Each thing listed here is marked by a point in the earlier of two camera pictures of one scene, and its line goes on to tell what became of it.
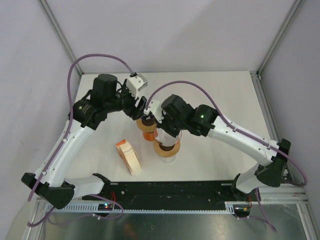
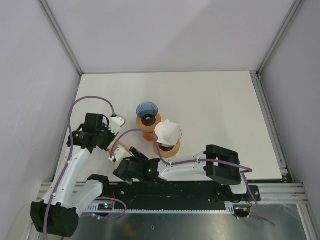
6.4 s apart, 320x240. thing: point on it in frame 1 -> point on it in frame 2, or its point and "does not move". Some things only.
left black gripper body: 128,106 -> 106,137
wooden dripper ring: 166,153 does not move
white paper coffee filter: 163,138 does not move
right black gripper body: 171,126 -> 141,156
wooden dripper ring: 146,128 does not move
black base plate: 168,191 does not move
